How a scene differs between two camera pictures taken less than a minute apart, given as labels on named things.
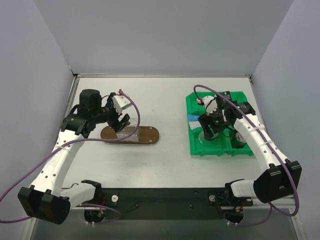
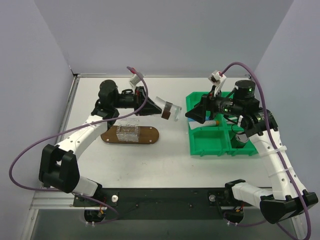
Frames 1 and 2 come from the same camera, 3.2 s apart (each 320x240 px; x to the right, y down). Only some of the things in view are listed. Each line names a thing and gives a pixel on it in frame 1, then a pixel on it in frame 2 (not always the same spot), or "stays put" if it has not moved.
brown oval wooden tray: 147,135 stays put
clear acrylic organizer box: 129,130 stays put
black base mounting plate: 165,203 stays put
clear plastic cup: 202,139 to 175,110
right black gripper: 213,120 to 205,105
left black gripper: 114,116 to 138,100
